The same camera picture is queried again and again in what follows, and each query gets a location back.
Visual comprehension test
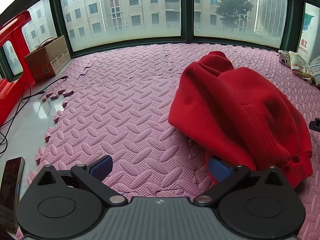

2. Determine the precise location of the brown cardboard box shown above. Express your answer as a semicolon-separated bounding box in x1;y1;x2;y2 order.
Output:
24;35;71;82

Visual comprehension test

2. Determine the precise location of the red plastic stool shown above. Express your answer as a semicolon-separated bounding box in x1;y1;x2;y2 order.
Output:
1;10;35;124

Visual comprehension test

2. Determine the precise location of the blue striped folded cloth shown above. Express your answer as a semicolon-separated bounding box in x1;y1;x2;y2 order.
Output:
310;56;320;87

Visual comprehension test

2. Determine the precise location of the black smartphone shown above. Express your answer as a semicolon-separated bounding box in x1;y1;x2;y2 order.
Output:
0;157;25;232

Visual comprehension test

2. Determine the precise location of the black cable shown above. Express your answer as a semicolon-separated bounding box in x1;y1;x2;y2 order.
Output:
0;75;69;156

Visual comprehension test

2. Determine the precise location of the yellow patterned folded cloth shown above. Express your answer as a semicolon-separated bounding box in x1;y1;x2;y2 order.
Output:
289;51;315;84

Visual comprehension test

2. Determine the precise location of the white air conditioner unit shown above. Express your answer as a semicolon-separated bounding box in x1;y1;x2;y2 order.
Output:
297;3;320;63

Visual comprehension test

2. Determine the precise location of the panda print cloth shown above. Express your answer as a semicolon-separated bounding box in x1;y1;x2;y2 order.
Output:
278;50;291;68

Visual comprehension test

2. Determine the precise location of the pink foam floor mat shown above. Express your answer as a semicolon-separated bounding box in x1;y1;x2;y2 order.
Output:
15;42;320;240

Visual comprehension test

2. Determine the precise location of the red hooded sweatshirt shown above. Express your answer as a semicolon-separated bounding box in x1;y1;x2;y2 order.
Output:
168;51;313;187

